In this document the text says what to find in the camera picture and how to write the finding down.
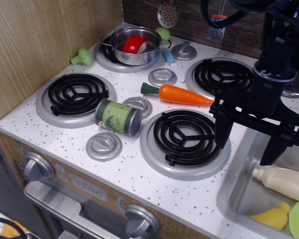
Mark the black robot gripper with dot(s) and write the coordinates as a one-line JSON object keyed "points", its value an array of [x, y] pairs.
{"points": [[260, 108]]}

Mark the red white toy sushi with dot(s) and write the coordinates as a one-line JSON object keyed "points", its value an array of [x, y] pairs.
{"points": [[135, 45]]}

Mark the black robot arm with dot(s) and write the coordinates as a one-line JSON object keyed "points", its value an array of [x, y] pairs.
{"points": [[280, 36]]}

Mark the steel pot lid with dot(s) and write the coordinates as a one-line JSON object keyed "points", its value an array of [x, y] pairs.
{"points": [[292, 90]]}

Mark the steel sink basin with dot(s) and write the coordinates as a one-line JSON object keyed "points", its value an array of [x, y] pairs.
{"points": [[242, 195]]}

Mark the cream toy squeeze bottle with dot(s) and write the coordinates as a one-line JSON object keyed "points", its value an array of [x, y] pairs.
{"points": [[282, 180]]}

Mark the front right stove burner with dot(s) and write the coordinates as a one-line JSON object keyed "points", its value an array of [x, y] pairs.
{"points": [[179, 144]]}

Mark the stove burner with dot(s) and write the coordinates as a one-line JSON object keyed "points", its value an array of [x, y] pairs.
{"points": [[105, 58], [179, 144], [218, 73], [70, 101]]}

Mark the back right stove burner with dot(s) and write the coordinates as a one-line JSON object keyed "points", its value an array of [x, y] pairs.
{"points": [[218, 73]]}

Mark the orange toy carrot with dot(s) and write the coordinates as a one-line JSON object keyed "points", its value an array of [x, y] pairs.
{"points": [[177, 95]]}

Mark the blue white toy knife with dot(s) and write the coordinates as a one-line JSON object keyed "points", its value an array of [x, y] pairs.
{"points": [[174, 65]]}

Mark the silver stove knob back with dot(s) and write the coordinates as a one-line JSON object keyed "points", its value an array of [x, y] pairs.
{"points": [[184, 52]]}

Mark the silver stove knob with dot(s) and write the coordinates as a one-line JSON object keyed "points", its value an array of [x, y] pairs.
{"points": [[184, 52], [162, 76], [140, 103], [104, 147]]}

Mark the silver stove knob upper middle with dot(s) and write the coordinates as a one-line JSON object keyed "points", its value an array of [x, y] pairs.
{"points": [[162, 76]]}

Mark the hanging steel spatula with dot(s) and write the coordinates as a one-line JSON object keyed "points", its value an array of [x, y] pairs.
{"points": [[213, 32]]}

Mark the silver stove knob lower middle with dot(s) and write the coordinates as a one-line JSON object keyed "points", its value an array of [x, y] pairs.
{"points": [[140, 103]]}

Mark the green toy pea can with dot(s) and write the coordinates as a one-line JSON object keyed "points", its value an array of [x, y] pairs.
{"points": [[118, 117]]}

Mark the green toy apple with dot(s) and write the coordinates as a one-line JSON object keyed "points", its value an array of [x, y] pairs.
{"points": [[164, 33]]}

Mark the small steel pot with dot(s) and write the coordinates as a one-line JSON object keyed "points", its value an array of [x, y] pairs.
{"points": [[119, 37]]}

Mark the right oven dial knob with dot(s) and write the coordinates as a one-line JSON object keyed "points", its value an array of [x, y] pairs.
{"points": [[142, 224]]}

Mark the oven dial knob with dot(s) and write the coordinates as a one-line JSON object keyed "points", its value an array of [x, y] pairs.
{"points": [[142, 224], [37, 167]]}

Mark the hanging steel skimmer ladle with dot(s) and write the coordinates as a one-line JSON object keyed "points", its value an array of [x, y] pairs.
{"points": [[167, 14]]}

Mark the silver stove knob front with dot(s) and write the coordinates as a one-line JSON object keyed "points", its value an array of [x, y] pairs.
{"points": [[104, 147]]}

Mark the back left stove burner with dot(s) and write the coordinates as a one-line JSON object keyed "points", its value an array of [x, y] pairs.
{"points": [[105, 58]]}

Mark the green toy broccoli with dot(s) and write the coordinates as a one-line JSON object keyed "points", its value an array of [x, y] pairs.
{"points": [[84, 57]]}

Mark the front left stove burner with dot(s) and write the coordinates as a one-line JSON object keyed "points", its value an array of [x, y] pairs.
{"points": [[70, 101]]}

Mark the left oven dial knob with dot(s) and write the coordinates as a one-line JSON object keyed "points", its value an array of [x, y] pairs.
{"points": [[37, 167]]}

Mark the orange object bottom left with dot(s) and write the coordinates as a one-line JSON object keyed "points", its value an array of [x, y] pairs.
{"points": [[10, 232]]}

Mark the silver oven door handle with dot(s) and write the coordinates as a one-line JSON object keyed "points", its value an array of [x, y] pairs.
{"points": [[64, 208]]}

